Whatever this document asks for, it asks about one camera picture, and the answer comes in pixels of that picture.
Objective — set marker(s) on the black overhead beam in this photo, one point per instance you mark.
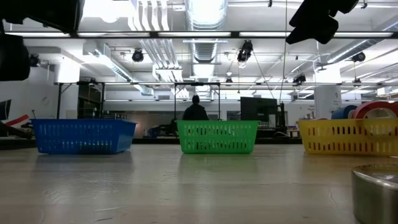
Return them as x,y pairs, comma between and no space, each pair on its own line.
192,34

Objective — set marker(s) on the person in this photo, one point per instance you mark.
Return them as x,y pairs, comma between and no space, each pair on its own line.
195,112

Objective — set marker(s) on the metal tin can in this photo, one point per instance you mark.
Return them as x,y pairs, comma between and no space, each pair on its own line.
376,199

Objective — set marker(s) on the red flat bar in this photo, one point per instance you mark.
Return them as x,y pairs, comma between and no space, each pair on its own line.
19,119

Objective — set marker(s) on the black shelving rack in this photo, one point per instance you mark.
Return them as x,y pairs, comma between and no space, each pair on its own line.
90,99

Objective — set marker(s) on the black monitor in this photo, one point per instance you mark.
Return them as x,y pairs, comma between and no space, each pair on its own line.
4,109

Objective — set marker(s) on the blue plastic basket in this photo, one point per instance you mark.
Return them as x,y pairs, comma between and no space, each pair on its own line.
81,137

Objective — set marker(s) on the black cabinet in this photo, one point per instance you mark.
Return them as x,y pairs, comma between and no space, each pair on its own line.
258,109

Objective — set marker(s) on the red box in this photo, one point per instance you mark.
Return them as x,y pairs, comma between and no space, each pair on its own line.
362,109

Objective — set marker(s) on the white pillar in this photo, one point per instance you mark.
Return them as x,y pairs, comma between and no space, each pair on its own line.
328,102

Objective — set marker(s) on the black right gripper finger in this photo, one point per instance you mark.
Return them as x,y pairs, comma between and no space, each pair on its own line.
306,18
321,31

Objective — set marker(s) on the yellow plastic basket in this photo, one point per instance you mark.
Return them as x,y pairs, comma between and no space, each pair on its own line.
348,137

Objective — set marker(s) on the black ceiling spotlight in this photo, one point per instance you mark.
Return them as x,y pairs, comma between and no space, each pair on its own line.
245,51
299,79
35,60
359,57
137,56

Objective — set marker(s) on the silver ventilation duct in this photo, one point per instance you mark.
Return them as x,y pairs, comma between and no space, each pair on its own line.
205,18

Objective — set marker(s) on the blue tape roll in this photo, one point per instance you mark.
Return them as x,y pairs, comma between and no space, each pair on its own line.
342,112

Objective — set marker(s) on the green plastic basket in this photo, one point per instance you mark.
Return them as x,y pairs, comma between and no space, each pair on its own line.
217,137

